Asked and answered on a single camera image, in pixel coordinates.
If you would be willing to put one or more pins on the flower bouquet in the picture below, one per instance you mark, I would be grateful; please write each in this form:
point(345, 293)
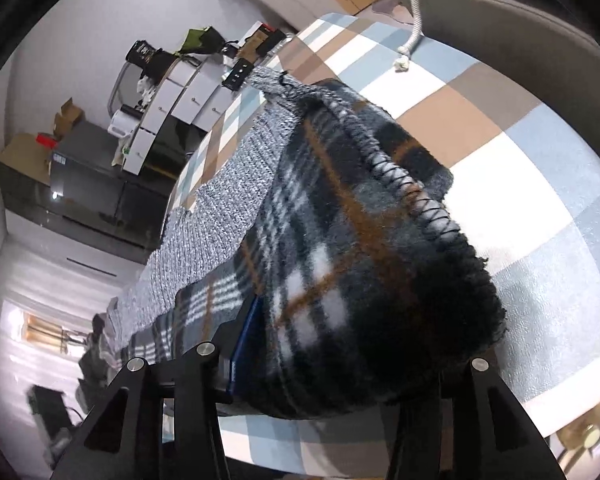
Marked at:
point(195, 40)

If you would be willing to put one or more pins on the open cardboard box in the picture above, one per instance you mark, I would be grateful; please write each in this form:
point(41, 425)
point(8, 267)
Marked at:
point(67, 120)

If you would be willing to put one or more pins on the grey arched frame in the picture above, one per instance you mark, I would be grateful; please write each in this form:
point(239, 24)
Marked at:
point(115, 85)

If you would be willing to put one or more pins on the grey woven basket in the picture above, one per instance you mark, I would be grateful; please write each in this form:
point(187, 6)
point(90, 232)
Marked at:
point(505, 20)

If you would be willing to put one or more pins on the checked bed blanket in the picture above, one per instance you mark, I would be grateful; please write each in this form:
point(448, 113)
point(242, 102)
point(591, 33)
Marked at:
point(505, 170)

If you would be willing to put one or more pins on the white drawer unit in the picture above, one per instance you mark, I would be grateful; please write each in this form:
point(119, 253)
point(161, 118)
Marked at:
point(180, 95)

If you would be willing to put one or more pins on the dark glass cabinet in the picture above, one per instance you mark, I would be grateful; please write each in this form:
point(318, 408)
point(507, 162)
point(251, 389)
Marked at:
point(35, 200)

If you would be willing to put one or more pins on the large brown carton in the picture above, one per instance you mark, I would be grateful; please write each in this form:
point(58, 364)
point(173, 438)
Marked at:
point(20, 152)

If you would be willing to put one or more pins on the white appliance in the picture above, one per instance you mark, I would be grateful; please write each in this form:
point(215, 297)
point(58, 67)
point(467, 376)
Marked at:
point(120, 122)

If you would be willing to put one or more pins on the small red box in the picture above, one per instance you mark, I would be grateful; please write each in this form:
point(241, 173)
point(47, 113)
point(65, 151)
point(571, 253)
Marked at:
point(45, 139)

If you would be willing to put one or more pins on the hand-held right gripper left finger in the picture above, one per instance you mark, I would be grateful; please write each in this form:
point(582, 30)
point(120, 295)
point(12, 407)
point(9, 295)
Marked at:
point(200, 390)

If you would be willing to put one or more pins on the white curtain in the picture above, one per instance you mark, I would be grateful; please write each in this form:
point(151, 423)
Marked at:
point(30, 285)

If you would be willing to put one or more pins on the plaid fleece garment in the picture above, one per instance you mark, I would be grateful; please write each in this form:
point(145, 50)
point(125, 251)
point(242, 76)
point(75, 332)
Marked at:
point(355, 260)

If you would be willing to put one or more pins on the grey knit sweater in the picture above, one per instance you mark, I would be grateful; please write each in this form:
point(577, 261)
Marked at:
point(220, 200)

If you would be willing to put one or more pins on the pile of dark clothes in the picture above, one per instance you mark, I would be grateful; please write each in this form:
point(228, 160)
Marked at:
point(97, 355)

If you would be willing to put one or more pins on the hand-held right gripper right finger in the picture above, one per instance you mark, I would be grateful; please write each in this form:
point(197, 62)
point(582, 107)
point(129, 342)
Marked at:
point(480, 410)

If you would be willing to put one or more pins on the black paper bag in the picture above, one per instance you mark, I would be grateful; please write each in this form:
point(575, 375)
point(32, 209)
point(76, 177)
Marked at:
point(142, 55)

